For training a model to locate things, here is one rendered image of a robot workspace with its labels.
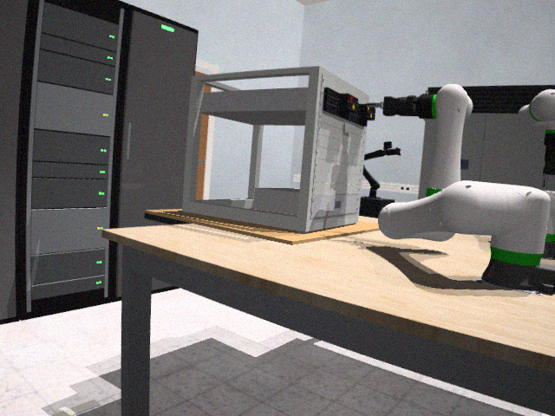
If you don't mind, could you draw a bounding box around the tan flat board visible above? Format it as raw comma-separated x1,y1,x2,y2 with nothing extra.
145,209,380,245

